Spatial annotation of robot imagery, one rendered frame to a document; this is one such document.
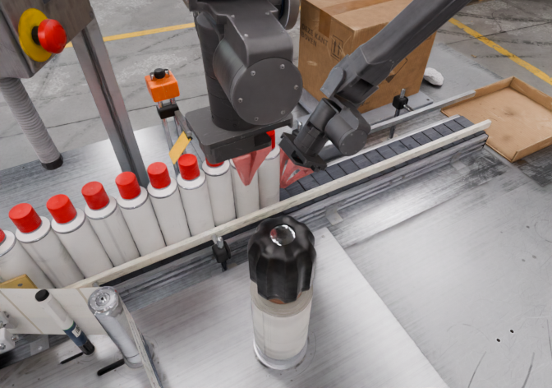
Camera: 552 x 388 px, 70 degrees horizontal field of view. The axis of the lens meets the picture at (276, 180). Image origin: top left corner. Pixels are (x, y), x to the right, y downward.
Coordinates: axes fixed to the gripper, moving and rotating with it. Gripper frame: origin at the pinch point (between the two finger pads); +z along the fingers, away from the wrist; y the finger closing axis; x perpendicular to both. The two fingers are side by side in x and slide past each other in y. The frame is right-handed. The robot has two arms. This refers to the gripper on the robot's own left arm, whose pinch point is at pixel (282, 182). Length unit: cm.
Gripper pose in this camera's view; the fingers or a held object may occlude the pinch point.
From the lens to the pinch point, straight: 84.1
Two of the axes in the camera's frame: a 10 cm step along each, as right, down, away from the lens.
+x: 7.2, 1.4, 6.8
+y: 4.7, 6.3, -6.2
